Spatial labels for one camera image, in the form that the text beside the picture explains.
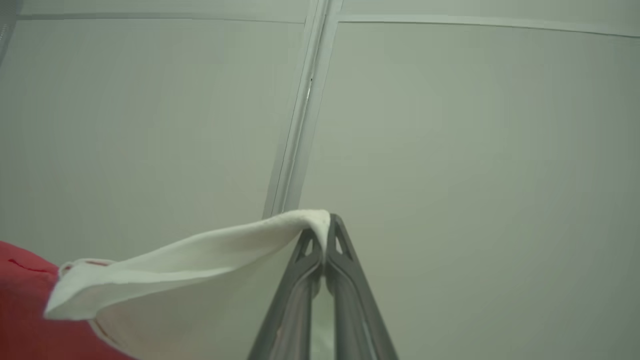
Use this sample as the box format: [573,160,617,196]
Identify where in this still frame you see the red garment with white trim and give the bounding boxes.
[0,209,337,360]

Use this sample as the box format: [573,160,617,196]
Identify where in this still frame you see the grey wall partition post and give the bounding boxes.
[262,0,346,218]

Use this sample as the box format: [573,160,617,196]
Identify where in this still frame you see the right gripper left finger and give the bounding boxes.
[248,229,323,360]

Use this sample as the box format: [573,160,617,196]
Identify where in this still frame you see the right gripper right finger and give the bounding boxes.
[326,214,399,360]

